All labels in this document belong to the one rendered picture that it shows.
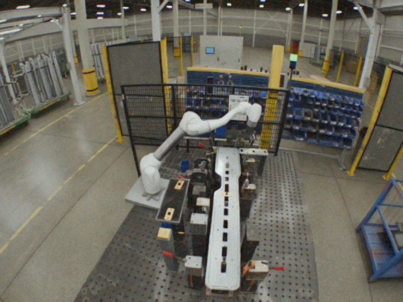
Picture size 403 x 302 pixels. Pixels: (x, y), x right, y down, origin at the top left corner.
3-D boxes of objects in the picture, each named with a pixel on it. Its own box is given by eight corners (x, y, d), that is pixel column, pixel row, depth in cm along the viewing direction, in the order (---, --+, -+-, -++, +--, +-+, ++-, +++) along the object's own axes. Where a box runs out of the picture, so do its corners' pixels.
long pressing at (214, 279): (244, 290, 87) (245, 290, 87) (202, 287, 89) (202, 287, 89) (238, 148, 202) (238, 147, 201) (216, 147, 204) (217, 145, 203)
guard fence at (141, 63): (176, 147, 391) (170, 39, 282) (174, 150, 380) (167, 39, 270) (120, 139, 419) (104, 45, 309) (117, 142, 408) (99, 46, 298)
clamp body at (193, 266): (202, 291, 111) (202, 271, 92) (185, 289, 112) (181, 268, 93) (204, 278, 119) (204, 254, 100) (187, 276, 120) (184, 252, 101)
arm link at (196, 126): (208, 122, 160) (203, 115, 171) (188, 127, 156) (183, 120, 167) (210, 135, 168) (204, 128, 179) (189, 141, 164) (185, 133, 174)
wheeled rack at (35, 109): (37, 118, 550) (22, 69, 453) (23, 118, 568) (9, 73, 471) (72, 99, 706) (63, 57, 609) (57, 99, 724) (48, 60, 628)
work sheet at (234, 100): (246, 121, 221) (249, 95, 204) (226, 120, 223) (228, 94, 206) (246, 120, 222) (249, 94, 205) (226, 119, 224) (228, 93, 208)
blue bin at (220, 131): (225, 136, 215) (226, 125, 208) (197, 136, 214) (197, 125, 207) (223, 129, 229) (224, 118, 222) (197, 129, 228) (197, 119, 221)
